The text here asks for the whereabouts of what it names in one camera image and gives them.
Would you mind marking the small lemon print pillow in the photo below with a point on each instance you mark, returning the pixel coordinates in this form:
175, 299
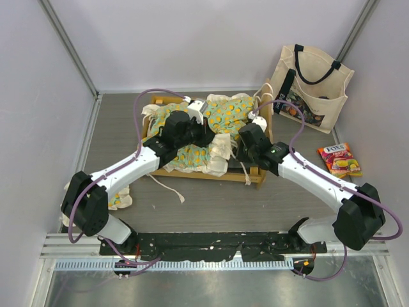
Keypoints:
121, 200

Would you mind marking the aluminium rail with cable duct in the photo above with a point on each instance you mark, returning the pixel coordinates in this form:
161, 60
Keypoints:
85, 257

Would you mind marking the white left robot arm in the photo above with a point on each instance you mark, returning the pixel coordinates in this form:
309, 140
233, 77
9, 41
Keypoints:
86, 201

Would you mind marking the lemon print pet mattress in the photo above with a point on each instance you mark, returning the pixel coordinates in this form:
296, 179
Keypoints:
226, 115

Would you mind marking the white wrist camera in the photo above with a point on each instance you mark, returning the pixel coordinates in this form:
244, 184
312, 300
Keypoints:
258, 120
196, 108

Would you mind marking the beige canvas tote bag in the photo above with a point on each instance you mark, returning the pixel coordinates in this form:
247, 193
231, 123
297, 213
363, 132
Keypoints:
307, 79

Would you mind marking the Fox's candy packet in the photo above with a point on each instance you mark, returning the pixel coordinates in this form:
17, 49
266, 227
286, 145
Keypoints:
340, 161

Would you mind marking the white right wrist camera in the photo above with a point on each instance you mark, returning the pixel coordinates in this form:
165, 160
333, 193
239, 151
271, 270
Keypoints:
258, 120

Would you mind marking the wooden pet bed frame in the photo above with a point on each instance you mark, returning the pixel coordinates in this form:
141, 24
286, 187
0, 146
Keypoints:
233, 170

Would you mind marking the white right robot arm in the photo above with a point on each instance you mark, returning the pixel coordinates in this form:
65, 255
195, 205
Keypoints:
356, 219

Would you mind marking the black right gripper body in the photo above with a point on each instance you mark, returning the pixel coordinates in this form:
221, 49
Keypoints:
246, 154

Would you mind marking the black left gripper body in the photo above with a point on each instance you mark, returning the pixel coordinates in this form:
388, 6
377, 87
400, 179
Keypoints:
195, 134

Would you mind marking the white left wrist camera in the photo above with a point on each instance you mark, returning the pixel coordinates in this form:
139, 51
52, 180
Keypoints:
196, 108

